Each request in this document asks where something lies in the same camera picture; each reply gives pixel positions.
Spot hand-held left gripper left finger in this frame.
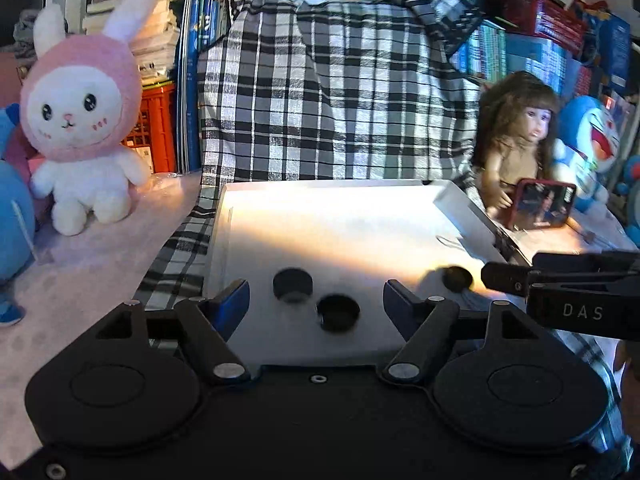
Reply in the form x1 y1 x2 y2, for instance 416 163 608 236
95 279 251 386

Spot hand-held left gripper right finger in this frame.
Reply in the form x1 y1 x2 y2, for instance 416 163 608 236
382 279 551 386

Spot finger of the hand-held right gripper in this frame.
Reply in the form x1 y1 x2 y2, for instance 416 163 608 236
532 250 640 273
480 261 546 297

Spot black round cap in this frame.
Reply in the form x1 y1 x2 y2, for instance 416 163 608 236
316 294 361 333
272 267 314 305
442 266 473 293

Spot shallow white cardboard box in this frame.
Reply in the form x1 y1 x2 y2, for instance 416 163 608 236
202 179 531 366

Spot smartphone in red case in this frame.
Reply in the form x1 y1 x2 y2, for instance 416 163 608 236
507 178 577 231

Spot blue robot cat plush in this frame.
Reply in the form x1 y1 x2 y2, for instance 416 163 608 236
617 155 640 241
550 95 622 216

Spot long-haired doll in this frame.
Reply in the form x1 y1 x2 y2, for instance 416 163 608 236
470 71 561 221

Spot red plastic crate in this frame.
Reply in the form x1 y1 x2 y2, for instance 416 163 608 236
122 82 178 173

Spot row of shelved books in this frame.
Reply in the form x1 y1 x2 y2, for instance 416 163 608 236
450 20 638 116

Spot black and white plaid cloth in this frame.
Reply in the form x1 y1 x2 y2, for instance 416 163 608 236
135 0 631 466

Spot blue box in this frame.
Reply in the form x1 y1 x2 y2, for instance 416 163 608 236
580 2 632 92

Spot blue plush toy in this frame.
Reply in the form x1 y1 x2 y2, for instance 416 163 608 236
0 105 37 328

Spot pink and white bunny plush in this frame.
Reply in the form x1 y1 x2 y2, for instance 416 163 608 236
20 0 151 237

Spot upright blue books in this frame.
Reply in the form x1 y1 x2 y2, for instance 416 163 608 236
175 0 236 173

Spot red box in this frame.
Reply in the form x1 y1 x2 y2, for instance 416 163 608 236
490 0 587 52

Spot stack of white books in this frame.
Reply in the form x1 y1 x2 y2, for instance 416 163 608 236
82 0 182 86

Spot grey cloth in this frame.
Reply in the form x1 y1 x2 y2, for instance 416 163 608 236
12 10 47 57

